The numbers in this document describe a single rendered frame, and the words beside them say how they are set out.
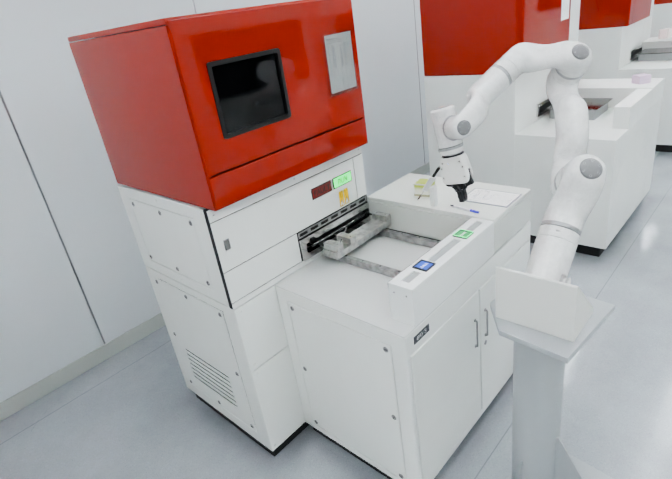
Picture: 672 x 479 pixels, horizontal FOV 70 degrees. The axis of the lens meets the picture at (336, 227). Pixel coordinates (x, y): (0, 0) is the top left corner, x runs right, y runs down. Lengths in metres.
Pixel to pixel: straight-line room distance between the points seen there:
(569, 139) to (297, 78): 0.94
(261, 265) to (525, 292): 0.94
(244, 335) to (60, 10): 1.97
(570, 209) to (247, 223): 1.08
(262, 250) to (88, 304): 1.62
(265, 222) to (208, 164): 0.36
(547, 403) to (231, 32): 1.57
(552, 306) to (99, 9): 2.67
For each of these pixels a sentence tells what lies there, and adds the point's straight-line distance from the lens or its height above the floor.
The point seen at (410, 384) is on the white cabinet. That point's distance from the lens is 1.69.
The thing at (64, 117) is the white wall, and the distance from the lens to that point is 3.03.
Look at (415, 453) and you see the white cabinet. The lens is 1.92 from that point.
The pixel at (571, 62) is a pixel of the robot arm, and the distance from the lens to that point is 1.78.
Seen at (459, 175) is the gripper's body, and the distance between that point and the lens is 1.71.
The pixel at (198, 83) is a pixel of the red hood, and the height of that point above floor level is 1.63.
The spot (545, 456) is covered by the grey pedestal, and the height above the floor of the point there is 0.26.
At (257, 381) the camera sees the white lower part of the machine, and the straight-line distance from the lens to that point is 2.07.
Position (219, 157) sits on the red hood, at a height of 1.39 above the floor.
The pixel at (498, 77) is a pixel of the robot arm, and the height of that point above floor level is 1.49.
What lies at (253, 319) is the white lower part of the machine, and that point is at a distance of 1.93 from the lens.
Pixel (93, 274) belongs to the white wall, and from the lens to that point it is 3.22.
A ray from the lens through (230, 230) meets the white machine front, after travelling 1.75.
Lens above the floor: 1.78
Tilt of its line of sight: 24 degrees down
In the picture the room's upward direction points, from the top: 9 degrees counter-clockwise
